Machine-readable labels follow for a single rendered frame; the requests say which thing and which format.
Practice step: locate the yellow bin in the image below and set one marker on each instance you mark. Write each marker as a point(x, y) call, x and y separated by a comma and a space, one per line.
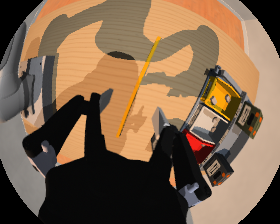
point(218, 88)

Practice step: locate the dark grey shelf rack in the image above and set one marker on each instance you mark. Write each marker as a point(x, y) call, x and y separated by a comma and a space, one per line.
point(235, 137)

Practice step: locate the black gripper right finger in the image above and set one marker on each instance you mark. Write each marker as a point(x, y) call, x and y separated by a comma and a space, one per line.
point(188, 177)

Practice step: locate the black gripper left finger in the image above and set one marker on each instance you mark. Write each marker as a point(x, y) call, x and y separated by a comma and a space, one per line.
point(42, 144)

